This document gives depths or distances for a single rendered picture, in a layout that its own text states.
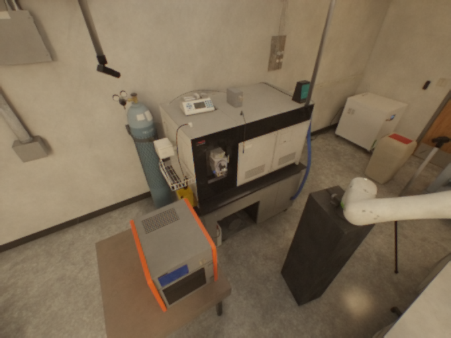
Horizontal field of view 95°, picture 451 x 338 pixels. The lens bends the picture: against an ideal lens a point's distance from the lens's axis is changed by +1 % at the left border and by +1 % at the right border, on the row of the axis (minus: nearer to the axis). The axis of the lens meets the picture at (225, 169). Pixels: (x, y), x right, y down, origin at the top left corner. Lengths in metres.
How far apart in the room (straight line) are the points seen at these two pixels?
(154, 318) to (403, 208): 1.40
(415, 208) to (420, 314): 0.67
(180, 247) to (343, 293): 1.77
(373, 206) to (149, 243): 1.12
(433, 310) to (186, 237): 1.35
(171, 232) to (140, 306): 0.53
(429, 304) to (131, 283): 1.72
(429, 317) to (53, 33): 2.99
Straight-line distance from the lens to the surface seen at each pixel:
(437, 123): 4.74
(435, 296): 1.75
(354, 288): 2.61
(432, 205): 1.15
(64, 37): 2.29
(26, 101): 2.43
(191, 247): 1.19
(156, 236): 1.27
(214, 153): 1.50
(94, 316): 2.51
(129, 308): 1.61
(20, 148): 2.47
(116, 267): 1.76
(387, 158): 3.67
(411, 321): 1.59
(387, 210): 1.16
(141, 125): 2.12
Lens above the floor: 2.15
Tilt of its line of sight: 39 degrees down
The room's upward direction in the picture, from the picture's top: straight up
